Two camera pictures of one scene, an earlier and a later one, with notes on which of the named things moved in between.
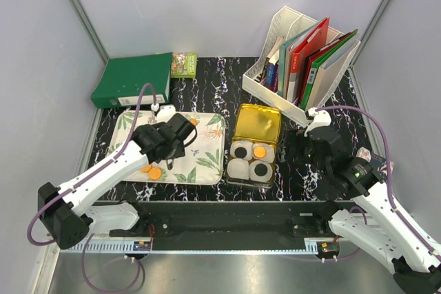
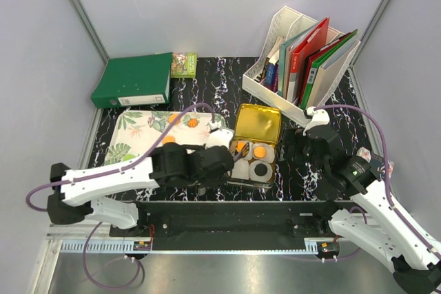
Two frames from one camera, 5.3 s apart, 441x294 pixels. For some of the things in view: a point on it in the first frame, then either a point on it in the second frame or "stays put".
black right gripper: [294, 137] stays put
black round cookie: [260, 169] stays put
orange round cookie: [259, 151] stays put
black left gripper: [180, 151] to [213, 181]
